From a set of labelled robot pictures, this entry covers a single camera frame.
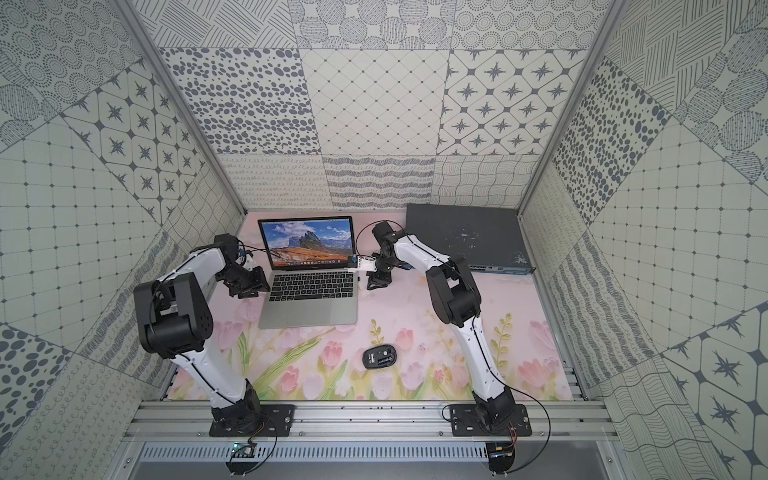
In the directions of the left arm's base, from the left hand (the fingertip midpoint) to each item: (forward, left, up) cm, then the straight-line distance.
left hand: (255, 291), depth 94 cm
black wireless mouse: (-19, -42, -1) cm, 46 cm away
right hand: (+8, -38, -3) cm, 39 cm away
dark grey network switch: (+24, -80, 0) cm, 83 cm away
